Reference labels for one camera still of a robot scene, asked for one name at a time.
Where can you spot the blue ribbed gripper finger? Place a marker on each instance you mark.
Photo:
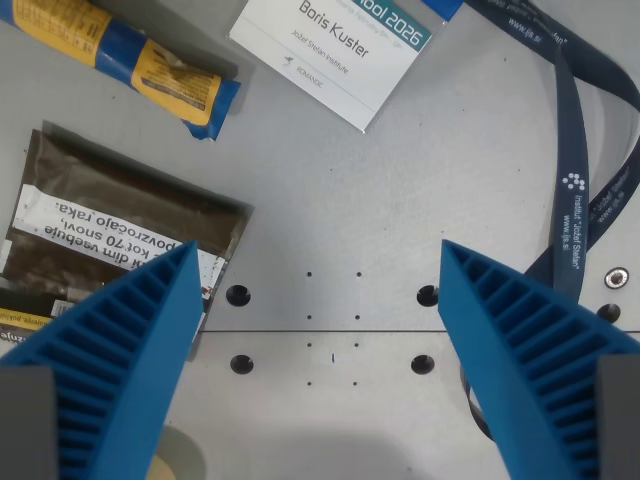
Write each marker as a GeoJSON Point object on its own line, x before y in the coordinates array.
{"type": "Point", "coordinates": [125, 360]}
{"type": "Point", "coordinates": [520, 360]}

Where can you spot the silver screw head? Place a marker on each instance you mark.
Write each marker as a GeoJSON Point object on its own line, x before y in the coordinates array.
{"type": "Point", "coordinates": [617, 277]}

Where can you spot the white conference name badge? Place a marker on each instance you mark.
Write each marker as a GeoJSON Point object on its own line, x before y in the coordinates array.
{"type": "Point", "coordinates": [340, 55]}

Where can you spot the blue and yellow bag roll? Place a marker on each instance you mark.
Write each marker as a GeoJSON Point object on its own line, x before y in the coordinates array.
{"type": "Point", "coordinates": [150, 65]}

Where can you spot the brown tobacco pouch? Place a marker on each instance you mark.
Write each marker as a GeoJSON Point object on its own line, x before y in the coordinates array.
{"type": "Point", "coordinates": [100, 225]}

